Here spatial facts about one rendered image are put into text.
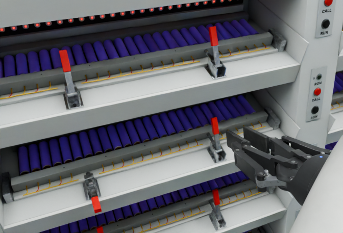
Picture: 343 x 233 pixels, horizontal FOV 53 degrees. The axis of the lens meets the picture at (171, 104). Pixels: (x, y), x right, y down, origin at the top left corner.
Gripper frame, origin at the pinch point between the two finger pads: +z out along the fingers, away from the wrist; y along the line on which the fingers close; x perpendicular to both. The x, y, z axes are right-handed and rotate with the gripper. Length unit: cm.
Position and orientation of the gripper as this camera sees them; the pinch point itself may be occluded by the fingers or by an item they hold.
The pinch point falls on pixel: (246, 141)
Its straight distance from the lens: 61.7
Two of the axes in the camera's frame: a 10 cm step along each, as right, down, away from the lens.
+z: -3.4, -2.1, 9.2
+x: -1.3, -9.6, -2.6
